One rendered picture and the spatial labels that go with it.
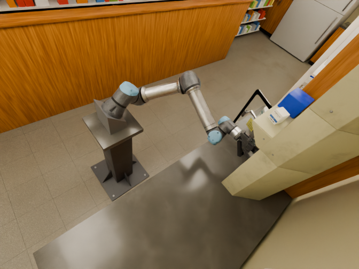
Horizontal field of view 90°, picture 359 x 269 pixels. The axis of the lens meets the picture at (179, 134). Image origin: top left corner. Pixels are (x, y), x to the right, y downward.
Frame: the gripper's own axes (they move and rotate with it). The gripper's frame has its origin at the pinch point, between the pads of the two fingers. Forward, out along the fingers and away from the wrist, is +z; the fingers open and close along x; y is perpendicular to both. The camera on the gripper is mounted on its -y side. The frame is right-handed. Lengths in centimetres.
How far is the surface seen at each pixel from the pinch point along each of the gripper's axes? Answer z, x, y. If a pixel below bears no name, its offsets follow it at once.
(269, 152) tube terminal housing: -1.0, -14.4, 21.6
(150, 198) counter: -26, -59, -28
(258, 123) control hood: -13.3, -13.2, 28.8
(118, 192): -70, -64, -119
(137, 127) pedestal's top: -75, -39, -26
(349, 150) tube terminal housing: 16.5, -4.9, 39.7
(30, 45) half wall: -202, -73, -23
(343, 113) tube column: 4, -15, 53
